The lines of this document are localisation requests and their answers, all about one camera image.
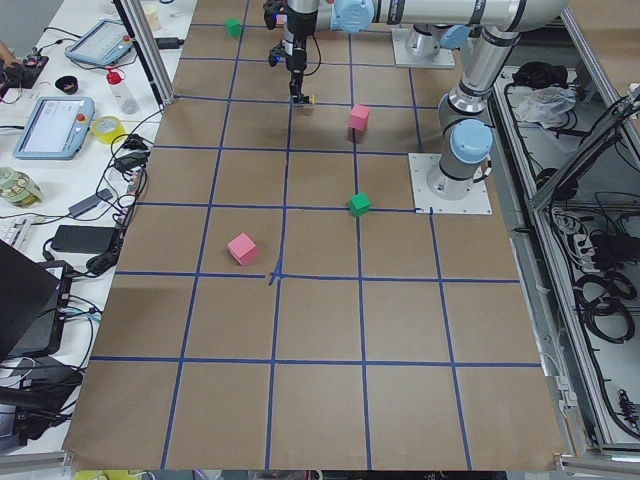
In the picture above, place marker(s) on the aluminium frame post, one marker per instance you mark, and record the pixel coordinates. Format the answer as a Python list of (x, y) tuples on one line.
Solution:
[(132, 15)]

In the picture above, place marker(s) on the black laptop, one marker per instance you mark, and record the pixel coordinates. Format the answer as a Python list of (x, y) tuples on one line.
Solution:
[(33, 296)]

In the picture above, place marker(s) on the yellow tape roll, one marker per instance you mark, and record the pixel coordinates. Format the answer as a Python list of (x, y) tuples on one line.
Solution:
[(108, 130)]

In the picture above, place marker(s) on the green foam cube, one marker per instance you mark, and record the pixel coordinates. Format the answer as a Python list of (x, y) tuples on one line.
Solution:
[(359, 204), (233, 27)]

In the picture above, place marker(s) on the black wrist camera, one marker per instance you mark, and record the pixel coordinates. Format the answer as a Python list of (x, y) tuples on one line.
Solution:
[(276, 54)]

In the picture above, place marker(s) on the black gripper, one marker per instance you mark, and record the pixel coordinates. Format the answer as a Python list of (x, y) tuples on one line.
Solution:
[(296, 50)]

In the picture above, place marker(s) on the clear squeeze bottle red cap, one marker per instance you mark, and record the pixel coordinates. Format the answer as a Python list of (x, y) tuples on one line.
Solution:
[(121, 92)]

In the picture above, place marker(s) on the pink foam cube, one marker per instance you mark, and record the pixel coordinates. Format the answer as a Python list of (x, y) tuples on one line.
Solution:
[(359, 116), (243, 249)]

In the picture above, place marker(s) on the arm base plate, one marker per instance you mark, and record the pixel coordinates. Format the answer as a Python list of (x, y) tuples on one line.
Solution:
[(443, 60), (435, 193)]

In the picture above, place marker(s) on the black small bowl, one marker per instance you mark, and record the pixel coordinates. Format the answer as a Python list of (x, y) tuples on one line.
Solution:
[(67, 84)]

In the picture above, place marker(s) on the blue teach pendant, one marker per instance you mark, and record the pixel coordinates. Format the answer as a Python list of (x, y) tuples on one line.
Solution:
[(56, 129), (103, 45)]

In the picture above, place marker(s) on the green glass jar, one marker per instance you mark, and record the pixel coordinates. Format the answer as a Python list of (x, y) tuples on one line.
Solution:
[(18, 189)]

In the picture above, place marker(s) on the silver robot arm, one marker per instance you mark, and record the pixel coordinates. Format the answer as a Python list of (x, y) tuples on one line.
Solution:
[(426, 40), (485, 30)]

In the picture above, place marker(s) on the black power adapter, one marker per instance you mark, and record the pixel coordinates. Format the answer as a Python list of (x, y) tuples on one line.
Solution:
[(83, 239)]

